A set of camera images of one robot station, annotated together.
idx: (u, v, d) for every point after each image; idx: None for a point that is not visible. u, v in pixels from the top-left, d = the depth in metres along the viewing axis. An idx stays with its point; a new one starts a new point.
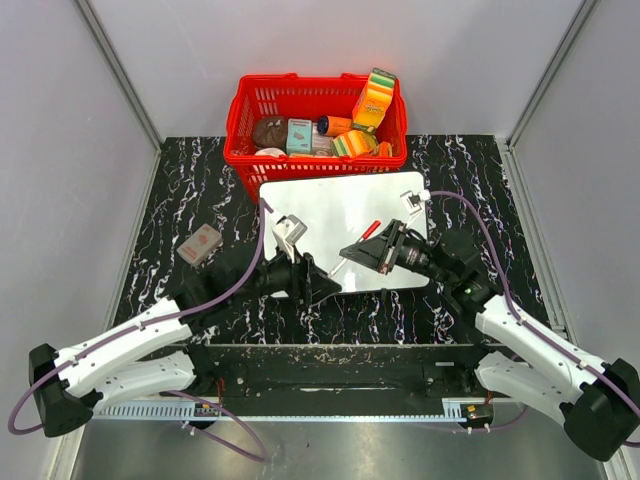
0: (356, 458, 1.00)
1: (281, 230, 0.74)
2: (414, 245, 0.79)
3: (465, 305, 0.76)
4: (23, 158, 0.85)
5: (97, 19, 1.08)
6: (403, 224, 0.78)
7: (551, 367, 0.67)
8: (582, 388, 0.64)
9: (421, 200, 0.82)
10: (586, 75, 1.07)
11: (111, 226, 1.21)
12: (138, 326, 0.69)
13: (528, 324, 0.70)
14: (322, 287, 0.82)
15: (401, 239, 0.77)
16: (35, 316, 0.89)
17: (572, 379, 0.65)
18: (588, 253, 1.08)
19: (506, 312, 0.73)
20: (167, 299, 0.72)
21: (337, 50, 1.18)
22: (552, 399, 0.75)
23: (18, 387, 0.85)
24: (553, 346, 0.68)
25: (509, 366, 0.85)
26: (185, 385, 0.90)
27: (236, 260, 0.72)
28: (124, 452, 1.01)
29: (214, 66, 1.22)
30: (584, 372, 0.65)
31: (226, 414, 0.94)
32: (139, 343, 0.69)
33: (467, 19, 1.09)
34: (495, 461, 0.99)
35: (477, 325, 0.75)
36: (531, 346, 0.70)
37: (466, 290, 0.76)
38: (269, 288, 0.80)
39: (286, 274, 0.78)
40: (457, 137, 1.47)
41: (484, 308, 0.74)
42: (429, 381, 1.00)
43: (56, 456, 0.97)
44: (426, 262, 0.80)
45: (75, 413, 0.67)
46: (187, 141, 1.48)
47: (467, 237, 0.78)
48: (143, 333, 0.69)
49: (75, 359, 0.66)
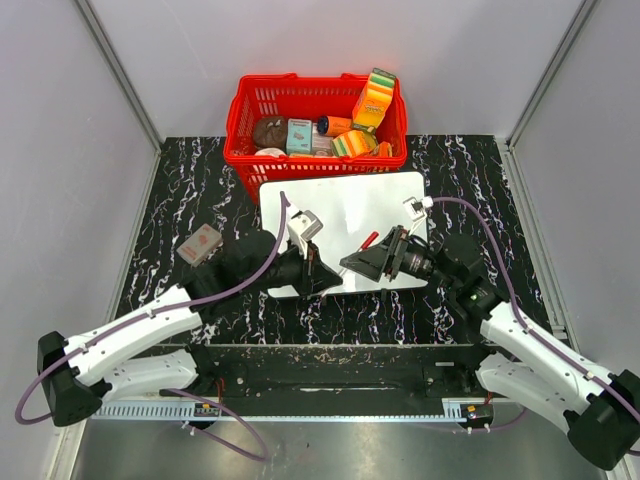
0: (356, 458, 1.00)
1: (298, 224, 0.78)
2: (417, 252, 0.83)
3: (470, 311, 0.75)
4: (23, 158, 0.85)
5: (97, 19, 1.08)
6: (404, 231, 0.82)
7: (558, 377, 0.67)
8: (589, 399, 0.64)
9: (424, 207, 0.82)
10: (586, 75, 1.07)
11: (111, 226, 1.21)
12: (148, 313, 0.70)
13: (534, 333, 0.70)
14: (323, 277, 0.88)
15: (401, 246, 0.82)
16: (34, 317, 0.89)
17: (579, 389, 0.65)
18: (588, 253, 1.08)
19: (513, 319, 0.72)
20: (177, 287, 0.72)
21: (337, 50, 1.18)
22: (555, 405, 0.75)
23: (18, 387, 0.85)
24: (559, 355, 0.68)
25: (511, 369, 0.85)
26: (187, 383, 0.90)
27: (249, 249, 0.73)
28: (124, 452, 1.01)
29: (214, 66, 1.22)
30: (591, 383, 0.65)
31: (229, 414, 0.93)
32: (149, 331, 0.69)
33: (467, 19, 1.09)
34: (495, 461, 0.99)
35: (482, 331, 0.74)
36: (538, 355, 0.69)
37: (471, 296, 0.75)
38: (277, 281, 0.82)
39: (297, 266, 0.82)
40: (457, 137, 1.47)
41: (490, 315, 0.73)
42: (429, 381, 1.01)
43: (56, 456, 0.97)
44: (430, 268, 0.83)
45: (86, 402, 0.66)
46: (187, 141, 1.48)
47: (469, 240, 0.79)
48: (153, 320, 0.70)
49: (85, 346, 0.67)
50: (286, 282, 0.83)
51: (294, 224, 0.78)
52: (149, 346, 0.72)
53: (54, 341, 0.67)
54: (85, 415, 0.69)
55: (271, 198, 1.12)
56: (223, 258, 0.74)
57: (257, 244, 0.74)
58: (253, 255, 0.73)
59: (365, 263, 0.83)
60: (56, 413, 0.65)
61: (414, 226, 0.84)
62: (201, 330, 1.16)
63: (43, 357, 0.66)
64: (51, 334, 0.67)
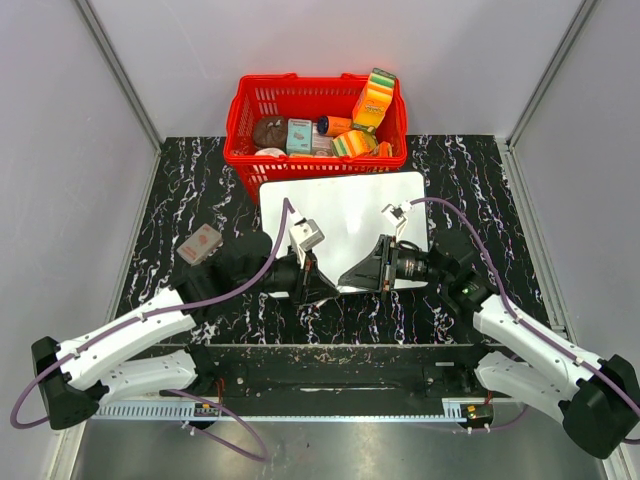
0: (356, 458, 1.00)
1: (302, 232, 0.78)
2: (409, 256, 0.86)
3: (462, 305, 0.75)
4: (24, 158, 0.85)
5: (97, 19, 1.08)
6: (393, 240, 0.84)
7: (548, 364, 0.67)
8: (578, 384, 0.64)
9: (405, 212, 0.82)
10: (586, 74, 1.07)
11: (111, 226, 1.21)
12: (140, 317, 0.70)
13: (524, 322, 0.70)
14: (320, 290, 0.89)
15: (393, 254, 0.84)
16: (35, 316, 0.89)
17: (569, 375, 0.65)
18: (588, 252, 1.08)
19: (503, 311, 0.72)
20: (169, 289, 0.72)
21: (337, 50, 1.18)
22: (551, 397, 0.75)
23: (18, 387, 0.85)
24: (549, 343, 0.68)
25: (509, 366, 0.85)
26: (187, 383, 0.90)
27: (243, 249, 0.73)
28: (124, 452, 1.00)
29: (214, 66, 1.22)
30: (581, 369, 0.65)
31: (228, 412, 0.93)
32: (141, 335, 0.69)
33: (466, 19, 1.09)
34: (495, 461, 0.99)
35: (475, 324, 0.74)
36: (528, 343, 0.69)
37: (462, 290, 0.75)
38: (272, 286, 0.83)
39: (292, 274, 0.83)
40: (457, 137, 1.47)
41: (481, 308, 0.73)
42: (429, 381, 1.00)
43: (56, 457, 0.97)
44: (424, 268, 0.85)
45: (82, 406, 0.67)
46: (187, 141, 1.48)
47: (462, 236, 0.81)
48: (145, 325, 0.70)
49: (78, 351, 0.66)
50: (281, 288, 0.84)
51: (296, 232, 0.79)
52: (143, 349, 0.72)
53: (47, 345, 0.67)
54: (82, 418, 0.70)
55: (269, 194, 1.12)
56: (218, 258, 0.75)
57: (258, 243, 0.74)
58: (247, 255, 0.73)
59: (364, 276, 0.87)
60: (52, 416, 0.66)
61: (399, 231, 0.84)
62: (201, 330, 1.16)
63: (37, 363, 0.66)
64: (44, 339, 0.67)
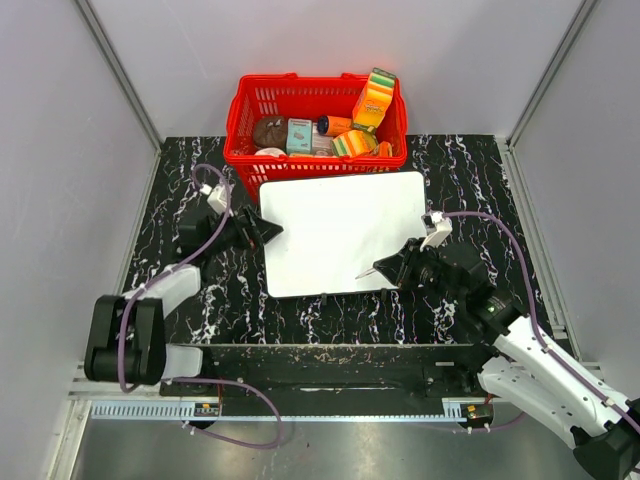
0: (356, 458, 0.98)
1: (219, 196, 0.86)
2: (426, 264, 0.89)
3: (486, 324, 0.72)
4: (24, 157, 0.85)
5: (97, 19, 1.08)
6: (412, 246, 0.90)
7: (574, 400, 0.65)
8: (606, 427, 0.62)
9: (436, 223, 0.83)
10: (585, 75, 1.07)
11: (112, 224, 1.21)
12: (171, 270, 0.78)
13: (553, 353, 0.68)
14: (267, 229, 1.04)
15: (412, 256, 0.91)
16: (37, 316, 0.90)
17: (597, 416, 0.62)
18: (588, 252, 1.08)
19: (531, 337, 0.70)
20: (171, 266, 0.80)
21: (337, 51, 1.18)
22: (562, 419, 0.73)
23: (23, 387, 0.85)
24: (580, 380, 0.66)
25: (515, 376, 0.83)
26: (197, 371, 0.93)
27: (194, 218, 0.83)
28: (122, 454, 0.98)
29: (215, 66, 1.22)
30: (609, 410, 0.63)
31: (272, 406, 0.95)
32: (181, 278, 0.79)
33: (466, 19, 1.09)
34: (495, 461, 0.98)
35: (497, 345, 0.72)
36: (554, 375, 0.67)
37: (488, 308, 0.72)
38: (222, 245, 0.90)
39: (233, 229, 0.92)
40: (457, 137, 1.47)
41: (508, 332, 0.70)
42: (429, 381, 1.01)
43: (56, 456, 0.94)
44: (435, 281, 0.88)
45: (159, 367, 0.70)
46: (187, 141, 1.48)
47: (469, 247, 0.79)
48: (176, 273, 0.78)
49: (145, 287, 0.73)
50: (228, 244, 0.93)
51: (221, 197, 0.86)
52: (174, 303, 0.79)
53: (108, 307, 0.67)
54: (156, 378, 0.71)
55: (267, 205, 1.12)
56: (179, 238, 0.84)
57: (201, 212, 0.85)
58: (199, 222, 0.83)
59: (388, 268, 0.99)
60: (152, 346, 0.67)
61: (430, 241, 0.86)
62: (201, 330, 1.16)
63: (106, 330, 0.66)
64: (99, 304, 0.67)
